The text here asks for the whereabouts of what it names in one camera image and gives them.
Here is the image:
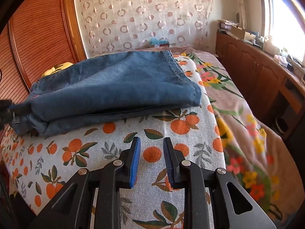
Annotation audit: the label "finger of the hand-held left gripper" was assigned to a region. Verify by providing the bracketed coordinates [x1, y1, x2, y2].
[8, 103, 33, 115]

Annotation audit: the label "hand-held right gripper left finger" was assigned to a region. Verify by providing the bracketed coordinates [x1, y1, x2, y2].
[29, 136, 141, 229]

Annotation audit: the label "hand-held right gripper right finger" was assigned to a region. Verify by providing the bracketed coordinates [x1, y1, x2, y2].
[163, 137, 277, 229]

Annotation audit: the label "blue denim pants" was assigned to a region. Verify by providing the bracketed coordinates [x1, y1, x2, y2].
[13, 50, 203, 137]

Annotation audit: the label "orange fruit print bed sheet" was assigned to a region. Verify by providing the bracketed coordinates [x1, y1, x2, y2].
[0, 52, 227, 229]

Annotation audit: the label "yellow plush toy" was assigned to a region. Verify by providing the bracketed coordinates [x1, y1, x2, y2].
[40, 62, 75, 78]

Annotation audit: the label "wooden slatted wardrobe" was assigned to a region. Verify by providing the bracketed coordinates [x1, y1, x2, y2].
[0, 0, 88, 134]

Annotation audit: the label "pink floral blanket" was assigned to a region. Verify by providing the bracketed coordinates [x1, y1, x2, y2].
[140, 45, 298, 222]

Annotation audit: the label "teal packet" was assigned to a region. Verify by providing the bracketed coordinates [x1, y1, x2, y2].
[148, 38, 170, 48]

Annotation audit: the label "long wooden cabinet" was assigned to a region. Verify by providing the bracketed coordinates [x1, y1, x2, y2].
[215, 30, 305, 139]

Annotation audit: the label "cardboard box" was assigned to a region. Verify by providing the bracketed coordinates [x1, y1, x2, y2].
[229, 26, 257, 41]

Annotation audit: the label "circle pattern sheer curtain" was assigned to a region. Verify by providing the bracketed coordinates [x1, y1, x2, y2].
[76, 0, 214, 56]

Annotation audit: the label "white plastic container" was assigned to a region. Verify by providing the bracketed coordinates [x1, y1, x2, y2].
[263, 35, 278, 53]

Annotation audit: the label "beige window curtain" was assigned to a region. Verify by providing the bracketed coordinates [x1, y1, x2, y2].
[234, 0, 253, 29]

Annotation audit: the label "wood framed window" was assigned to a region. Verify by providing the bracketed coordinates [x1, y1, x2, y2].
[259, 0, 305, 61]

